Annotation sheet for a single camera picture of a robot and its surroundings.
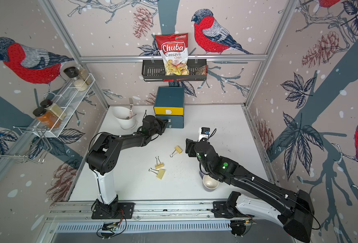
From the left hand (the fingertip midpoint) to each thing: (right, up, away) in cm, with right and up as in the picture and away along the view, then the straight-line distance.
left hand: (172, 116), depth 96 cm
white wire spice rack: (-56, +8, -14) cm, 59 cm away
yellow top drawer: (-2, +4, -4) cm, 6 cm away
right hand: (+11, -12, -21) cm, 27 cm away
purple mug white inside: (+22, -37, -15) cm, 46 cm away
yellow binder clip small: (-8, -29, -6) cm, 31 cm away
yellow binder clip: (+4, -21, 0) cm, 21 cm away
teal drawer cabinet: (-1, +7, -5) cm, 9 cm away
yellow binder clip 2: (-6, -33, -10) cm, 35 cm away
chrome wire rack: (-57, -11, -35) cm, 68 cm away
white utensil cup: (-36, +3, +8) cm, 37 cm away
